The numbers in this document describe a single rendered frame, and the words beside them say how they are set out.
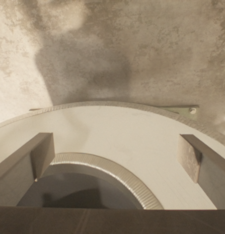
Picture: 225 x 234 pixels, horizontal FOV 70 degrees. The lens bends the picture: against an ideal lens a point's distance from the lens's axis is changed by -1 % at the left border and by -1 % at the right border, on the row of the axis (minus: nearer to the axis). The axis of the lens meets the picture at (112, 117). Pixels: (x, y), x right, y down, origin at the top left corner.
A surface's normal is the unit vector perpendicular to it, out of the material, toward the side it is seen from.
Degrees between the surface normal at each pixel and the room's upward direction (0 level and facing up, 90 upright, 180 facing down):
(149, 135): 90
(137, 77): 0
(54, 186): 21
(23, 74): 0
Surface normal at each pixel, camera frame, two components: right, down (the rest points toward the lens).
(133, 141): -0.11, -0.79
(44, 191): 0.37, 0.53
